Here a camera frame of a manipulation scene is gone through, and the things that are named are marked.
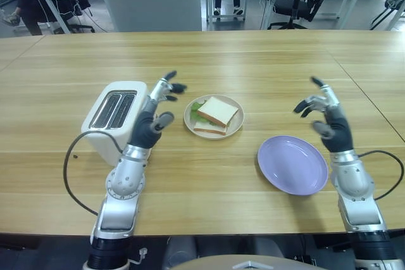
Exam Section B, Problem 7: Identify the black cable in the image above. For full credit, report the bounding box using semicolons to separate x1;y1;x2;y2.
63;130;126;217
356;149;405;202

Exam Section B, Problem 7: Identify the cream toaster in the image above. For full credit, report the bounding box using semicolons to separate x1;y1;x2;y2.
80;80;150;168

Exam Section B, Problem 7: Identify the purple plate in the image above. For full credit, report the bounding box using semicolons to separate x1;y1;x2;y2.
256;135;329;196

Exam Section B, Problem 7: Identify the bread slice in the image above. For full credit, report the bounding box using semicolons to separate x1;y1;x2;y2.
192;120;229;136
197;96;240;127

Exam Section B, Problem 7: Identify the robot body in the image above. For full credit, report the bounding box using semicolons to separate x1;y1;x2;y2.
169;253;332;270

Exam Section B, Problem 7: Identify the green lettuce leaf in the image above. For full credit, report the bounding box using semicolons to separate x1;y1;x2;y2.
189;100;216;126

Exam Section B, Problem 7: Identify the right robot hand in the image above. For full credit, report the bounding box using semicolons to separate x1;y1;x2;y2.
293;76;354;154

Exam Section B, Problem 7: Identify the white cord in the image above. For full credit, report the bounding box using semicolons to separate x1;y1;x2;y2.
127;247;149;265

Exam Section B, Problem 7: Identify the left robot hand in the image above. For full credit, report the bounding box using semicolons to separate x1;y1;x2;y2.
128;70;188;150

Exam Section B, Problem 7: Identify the beige plate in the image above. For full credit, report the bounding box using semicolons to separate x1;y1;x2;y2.
184;94;245;141

